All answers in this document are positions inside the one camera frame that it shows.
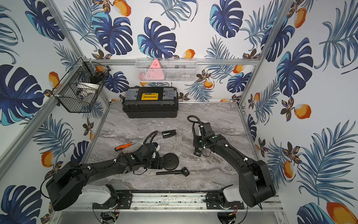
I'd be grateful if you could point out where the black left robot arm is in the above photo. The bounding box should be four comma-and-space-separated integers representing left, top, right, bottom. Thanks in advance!
46, 131, 159, 211

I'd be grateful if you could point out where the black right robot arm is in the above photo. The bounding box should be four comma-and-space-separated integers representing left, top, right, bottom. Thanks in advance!
187, 115, 276, 207

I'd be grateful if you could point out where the black plastic toolbox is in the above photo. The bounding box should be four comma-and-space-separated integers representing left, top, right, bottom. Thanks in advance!
122, 87, 179, 119

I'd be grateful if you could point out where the pink triangular object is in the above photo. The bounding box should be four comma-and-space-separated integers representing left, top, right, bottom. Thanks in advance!
139, 59, 165, 82

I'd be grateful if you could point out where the orange handled screwdriver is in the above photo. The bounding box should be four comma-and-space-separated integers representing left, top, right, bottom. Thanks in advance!
114, 139, 143, 152

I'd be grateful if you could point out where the aluminium front rail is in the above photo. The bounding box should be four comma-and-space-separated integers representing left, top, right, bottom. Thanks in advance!
64, 191, 283, 212

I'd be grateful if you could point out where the white mesh wall basket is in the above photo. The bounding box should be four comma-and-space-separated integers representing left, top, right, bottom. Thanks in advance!
135, 58, 197, 83

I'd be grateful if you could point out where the black wire basket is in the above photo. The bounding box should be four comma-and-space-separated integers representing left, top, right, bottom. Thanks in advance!
51, 58, 111, 113

